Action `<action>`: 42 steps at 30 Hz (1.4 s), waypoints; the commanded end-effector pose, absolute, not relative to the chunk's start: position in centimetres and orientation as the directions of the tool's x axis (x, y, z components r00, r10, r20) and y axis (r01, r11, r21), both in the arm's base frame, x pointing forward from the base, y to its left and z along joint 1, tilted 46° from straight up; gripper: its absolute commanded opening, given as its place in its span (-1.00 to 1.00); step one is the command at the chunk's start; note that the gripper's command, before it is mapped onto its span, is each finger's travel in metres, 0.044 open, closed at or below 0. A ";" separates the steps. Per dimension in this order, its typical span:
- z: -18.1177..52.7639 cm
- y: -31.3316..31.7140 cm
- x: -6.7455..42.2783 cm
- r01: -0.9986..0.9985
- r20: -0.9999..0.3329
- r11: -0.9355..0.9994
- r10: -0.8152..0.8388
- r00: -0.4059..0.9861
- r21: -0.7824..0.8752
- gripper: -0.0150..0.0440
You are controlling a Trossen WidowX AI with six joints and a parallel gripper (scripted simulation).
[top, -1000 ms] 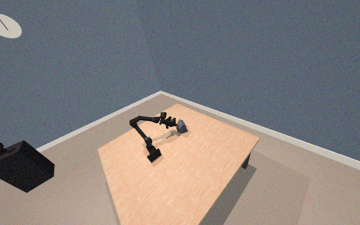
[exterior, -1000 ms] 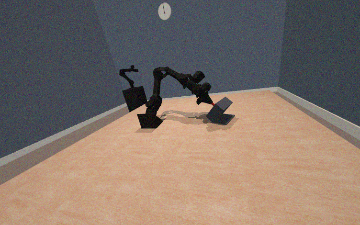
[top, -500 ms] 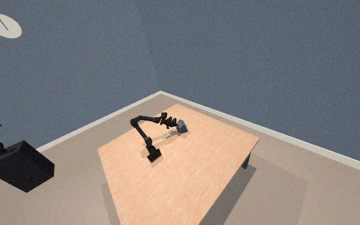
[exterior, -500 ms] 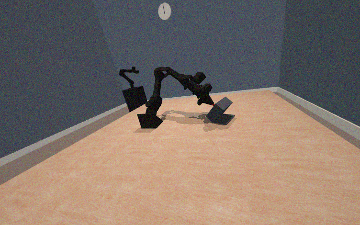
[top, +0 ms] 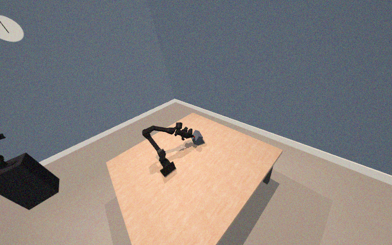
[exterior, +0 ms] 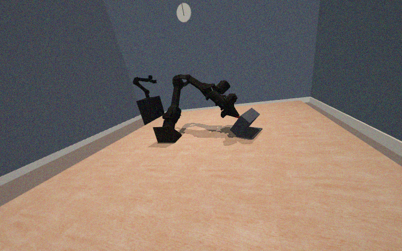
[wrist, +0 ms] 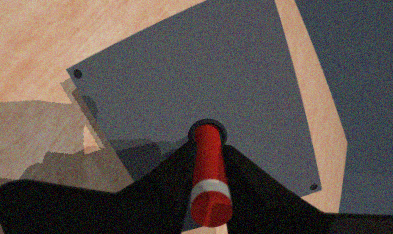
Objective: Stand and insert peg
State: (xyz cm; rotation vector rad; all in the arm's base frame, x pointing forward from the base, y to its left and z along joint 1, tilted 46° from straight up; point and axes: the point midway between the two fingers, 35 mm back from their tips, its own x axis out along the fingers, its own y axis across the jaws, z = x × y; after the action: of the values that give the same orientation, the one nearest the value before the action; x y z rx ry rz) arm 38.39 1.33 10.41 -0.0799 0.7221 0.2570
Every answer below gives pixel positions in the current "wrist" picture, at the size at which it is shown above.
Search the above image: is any red peg with white band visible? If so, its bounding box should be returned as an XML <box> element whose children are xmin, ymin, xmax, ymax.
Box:
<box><xmin>191</xmin><ymin>124</ymin><xmax>233</xmax><ymax>228</ymax></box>

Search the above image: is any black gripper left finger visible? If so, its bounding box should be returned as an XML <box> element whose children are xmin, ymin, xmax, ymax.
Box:
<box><xmin>0</xmin><ymin>141</ymin><xmax>197</xmax><ymax>234</ymax></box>

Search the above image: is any grey sloped panel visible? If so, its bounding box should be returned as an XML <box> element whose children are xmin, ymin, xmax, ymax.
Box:
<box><xmin>66</xmin><ymin>0</ymin><xmax>322</xmax><ymax>197</ymax></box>

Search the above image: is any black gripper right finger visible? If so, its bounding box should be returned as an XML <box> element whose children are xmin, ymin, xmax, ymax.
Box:
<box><xmin>222</xmin><ymin>145</ymin><xmax>393</xmax><ymax>234</ymax></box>

